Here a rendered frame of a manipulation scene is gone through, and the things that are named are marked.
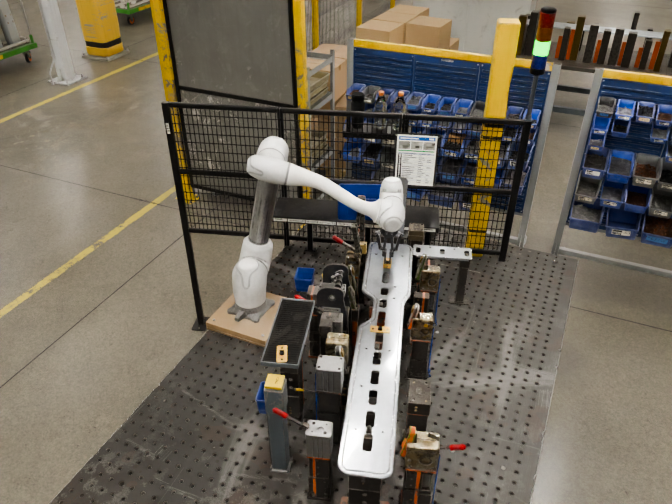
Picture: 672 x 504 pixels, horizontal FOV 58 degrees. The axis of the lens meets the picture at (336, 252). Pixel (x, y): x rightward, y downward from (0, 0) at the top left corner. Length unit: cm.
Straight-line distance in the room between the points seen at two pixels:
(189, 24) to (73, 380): 265
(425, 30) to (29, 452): 538
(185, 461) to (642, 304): 335
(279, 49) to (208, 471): 301
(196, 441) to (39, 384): 170
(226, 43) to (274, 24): 45
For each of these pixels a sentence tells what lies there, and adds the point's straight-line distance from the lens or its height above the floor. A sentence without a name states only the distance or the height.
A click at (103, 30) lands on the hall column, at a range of 981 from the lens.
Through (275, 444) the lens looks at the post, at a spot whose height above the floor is 85.
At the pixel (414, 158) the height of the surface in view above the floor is 131.
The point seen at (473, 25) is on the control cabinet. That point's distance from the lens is 908.
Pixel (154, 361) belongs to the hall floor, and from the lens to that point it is 402.
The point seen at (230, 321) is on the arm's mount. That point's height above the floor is 74.
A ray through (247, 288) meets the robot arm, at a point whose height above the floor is 92.
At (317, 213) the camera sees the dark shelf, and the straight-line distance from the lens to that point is 329.
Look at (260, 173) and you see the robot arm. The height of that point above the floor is 151.
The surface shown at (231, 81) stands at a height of 117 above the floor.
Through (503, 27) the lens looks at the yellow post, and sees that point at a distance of 309.
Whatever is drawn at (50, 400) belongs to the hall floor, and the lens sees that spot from 400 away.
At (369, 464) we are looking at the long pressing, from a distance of 213.
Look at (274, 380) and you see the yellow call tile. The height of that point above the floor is 116.
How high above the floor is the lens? 271
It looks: 34 degrees down
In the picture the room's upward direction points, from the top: straight up
